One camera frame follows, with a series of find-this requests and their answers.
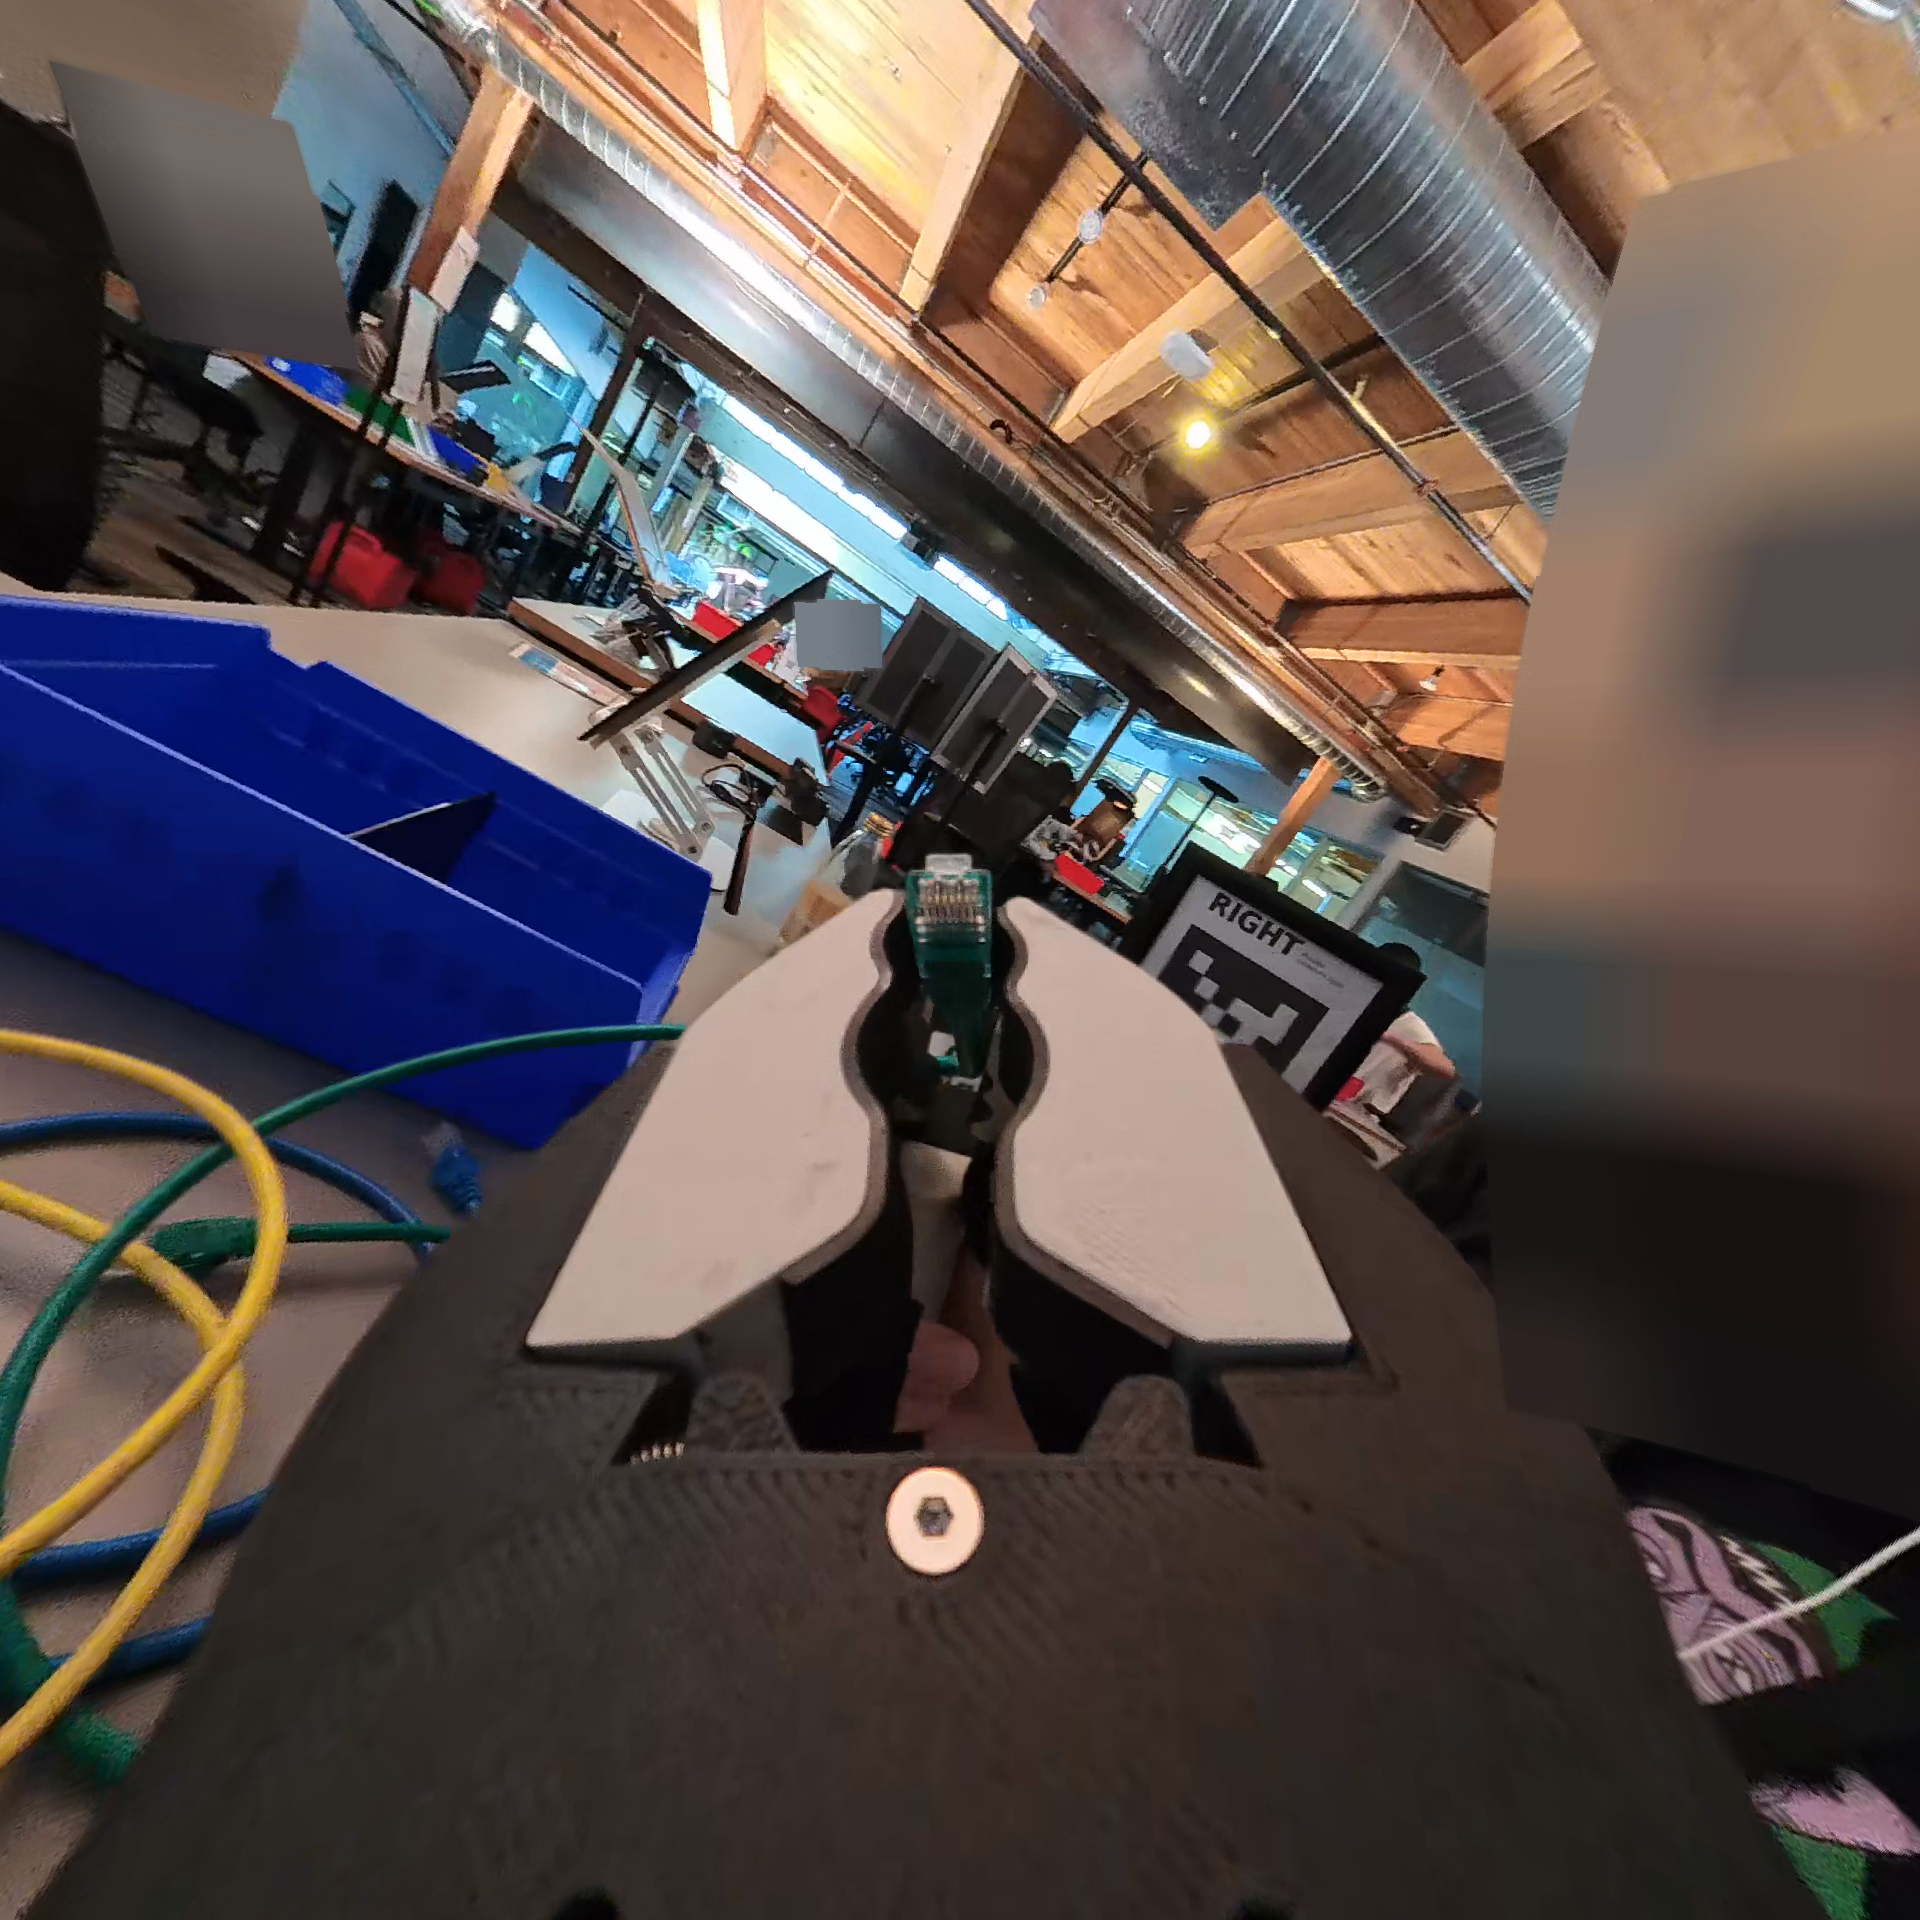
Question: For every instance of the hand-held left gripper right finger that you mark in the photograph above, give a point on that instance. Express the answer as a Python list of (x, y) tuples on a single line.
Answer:
[(1156, 1171)]

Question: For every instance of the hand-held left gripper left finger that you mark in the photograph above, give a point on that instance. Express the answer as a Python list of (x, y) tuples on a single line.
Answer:
[(735, 1140)]

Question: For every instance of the blue plastic bin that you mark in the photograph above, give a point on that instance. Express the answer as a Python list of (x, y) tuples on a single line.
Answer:
[(226, 900)]

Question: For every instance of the person's right hand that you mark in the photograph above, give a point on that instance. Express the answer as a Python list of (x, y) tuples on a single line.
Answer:
[(942, 1371)]

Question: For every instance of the silver folding board stand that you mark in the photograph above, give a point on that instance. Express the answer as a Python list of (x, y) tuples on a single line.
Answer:
[(662, 795)]

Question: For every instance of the black tilted display board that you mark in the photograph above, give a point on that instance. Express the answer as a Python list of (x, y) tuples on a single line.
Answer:
[(704, 668)]

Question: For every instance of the person's patterned clothing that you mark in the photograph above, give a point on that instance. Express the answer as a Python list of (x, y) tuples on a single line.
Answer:
[(1771, 1651)]

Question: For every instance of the silver ventilation duct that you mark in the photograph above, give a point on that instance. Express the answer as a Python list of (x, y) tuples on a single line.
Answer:
[(1350, 180)]

